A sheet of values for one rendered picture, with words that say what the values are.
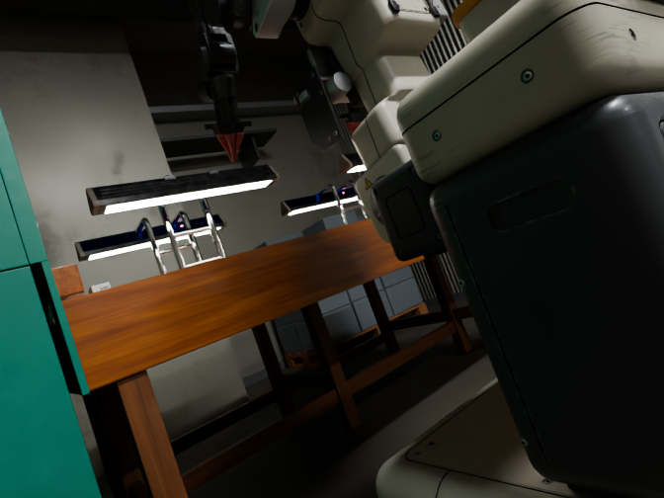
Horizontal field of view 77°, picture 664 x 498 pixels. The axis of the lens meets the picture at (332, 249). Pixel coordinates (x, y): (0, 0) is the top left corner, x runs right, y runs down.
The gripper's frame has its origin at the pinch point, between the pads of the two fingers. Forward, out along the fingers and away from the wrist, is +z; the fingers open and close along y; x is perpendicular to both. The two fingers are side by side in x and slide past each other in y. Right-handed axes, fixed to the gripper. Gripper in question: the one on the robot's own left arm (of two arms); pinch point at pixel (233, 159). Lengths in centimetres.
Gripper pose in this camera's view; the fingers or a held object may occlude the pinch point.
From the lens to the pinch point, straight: 112.1
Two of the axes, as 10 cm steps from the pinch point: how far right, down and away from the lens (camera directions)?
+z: 0.7, 9.5, 3.0
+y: -7.8, 2.4, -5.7
